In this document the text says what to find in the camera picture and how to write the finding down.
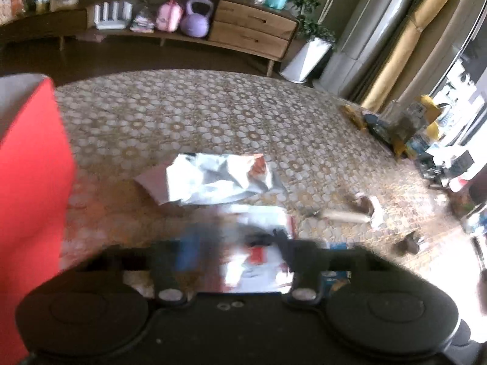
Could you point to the potted green tree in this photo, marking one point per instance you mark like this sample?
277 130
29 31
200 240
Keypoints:
317 38

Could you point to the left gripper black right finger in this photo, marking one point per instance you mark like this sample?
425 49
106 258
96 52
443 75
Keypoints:
307 261

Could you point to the yellow curtain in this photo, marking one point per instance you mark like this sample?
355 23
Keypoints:
417 20

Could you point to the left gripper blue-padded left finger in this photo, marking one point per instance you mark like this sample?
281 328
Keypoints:
183 267

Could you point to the blue cookie snack bag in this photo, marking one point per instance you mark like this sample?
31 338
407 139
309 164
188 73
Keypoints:
334 280

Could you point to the wooden TV cabinet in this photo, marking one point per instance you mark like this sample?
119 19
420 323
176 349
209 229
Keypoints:
239 25

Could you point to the glass cup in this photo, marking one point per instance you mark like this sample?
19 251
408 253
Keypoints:
392 122

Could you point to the cream sausage stick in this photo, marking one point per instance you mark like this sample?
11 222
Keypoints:
344 216

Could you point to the purple kettlebell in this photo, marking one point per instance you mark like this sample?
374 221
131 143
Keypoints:
194 24

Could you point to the white red snack bag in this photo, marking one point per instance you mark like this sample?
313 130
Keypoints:
246 257

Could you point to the white router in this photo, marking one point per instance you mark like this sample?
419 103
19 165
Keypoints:
115 15

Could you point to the white snack wrapper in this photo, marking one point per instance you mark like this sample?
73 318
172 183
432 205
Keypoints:
210 179

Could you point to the red cardboard box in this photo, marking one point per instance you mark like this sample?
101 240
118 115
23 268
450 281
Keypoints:
37 174

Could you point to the yellow-lid white jar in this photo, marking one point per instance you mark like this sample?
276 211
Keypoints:
426 129

